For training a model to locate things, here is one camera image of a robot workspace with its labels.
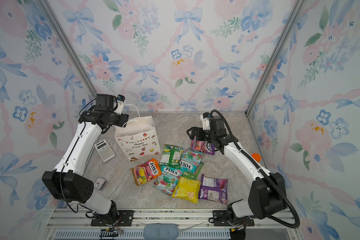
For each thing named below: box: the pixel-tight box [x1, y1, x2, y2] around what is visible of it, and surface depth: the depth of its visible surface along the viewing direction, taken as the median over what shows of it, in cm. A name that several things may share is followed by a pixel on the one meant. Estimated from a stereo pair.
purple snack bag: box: [198, 174, 228, 205], surface depth 82 cm
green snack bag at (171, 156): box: [159, 144, 184, 169], surface depth 94 cm
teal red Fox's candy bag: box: [152, 165, 182, 196], surface depth 85 cm
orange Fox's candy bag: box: [130, 158, 162, 186], surface depth 88 cm
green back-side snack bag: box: [182, 162, 205, 180], surface depth 89 cm
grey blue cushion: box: [143, 223, 179, 240], surface depth 70 cm
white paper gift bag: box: [114, 116, 161, 162], surface depth 83 cm
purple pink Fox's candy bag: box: [191, 136, 216, 155], surface depth 99 cm
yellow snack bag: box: [172, 176, 201, 204], surface depth 82 cm
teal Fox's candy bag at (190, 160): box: [180, 148, 203, 173], surface depth 92 cm
